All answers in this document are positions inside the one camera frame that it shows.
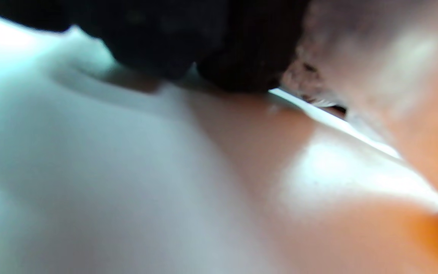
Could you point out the person's left hand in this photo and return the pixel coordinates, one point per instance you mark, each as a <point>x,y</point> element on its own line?
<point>165,38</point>

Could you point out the orange bowl of pink food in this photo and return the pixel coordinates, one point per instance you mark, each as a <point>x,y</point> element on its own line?
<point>356,45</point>

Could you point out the orange bowl holding pink meat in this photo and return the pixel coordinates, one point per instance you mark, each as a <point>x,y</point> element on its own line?
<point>432,152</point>

